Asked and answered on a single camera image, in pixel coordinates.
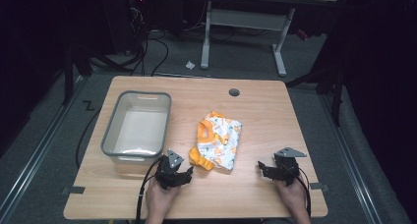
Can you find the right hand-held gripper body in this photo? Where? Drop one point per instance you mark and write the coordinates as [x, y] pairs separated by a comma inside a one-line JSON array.
[[286, 166]]

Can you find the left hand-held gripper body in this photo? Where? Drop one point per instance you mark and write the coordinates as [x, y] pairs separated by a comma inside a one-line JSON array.
[[167, 175]]

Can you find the white and orange baby garment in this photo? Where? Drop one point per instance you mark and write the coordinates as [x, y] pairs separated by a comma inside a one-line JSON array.
[[218, 142]]

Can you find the grey-rimmed translucent plastic bin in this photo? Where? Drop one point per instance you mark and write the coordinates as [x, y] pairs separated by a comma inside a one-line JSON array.
[[139, 129]]

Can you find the person's left hand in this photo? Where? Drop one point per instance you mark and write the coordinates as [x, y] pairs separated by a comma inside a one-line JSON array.
[[160, 199]]

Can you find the person's right hand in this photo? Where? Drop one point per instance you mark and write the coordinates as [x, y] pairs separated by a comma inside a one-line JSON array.
[[293, 197]]

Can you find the grey tape strip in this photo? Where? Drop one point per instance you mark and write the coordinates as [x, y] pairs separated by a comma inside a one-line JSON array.
[[319, 186], [73, 190]]

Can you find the black metal stand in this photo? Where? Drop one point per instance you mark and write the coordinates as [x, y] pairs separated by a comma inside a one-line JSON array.
[[73, 63], [327, 83]]

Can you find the crumpled white paper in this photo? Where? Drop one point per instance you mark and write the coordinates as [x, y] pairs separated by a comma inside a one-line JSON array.
[[190, 65]]

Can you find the wooden desk with white legs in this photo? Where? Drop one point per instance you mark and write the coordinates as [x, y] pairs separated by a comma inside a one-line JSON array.
[[244, 19]]

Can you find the black computer tower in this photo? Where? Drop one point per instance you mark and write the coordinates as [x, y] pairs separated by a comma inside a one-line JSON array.
[[124, 17]]

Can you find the metal floor rail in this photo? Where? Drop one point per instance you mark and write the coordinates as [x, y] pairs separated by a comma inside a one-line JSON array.
[[32, 158], [350, 158]]

